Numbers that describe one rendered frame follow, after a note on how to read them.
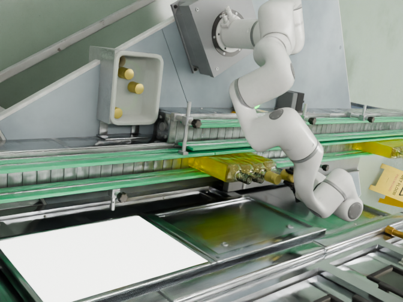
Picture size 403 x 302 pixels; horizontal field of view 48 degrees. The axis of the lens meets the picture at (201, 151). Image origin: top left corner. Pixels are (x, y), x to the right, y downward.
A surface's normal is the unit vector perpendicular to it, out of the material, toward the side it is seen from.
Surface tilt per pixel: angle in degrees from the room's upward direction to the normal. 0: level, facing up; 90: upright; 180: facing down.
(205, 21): 4
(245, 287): 90
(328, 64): 0
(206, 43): 4
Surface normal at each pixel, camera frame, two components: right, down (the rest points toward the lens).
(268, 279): 0.13, -0.96
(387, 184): -0.40, -0.40
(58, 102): 0.65, 0.26
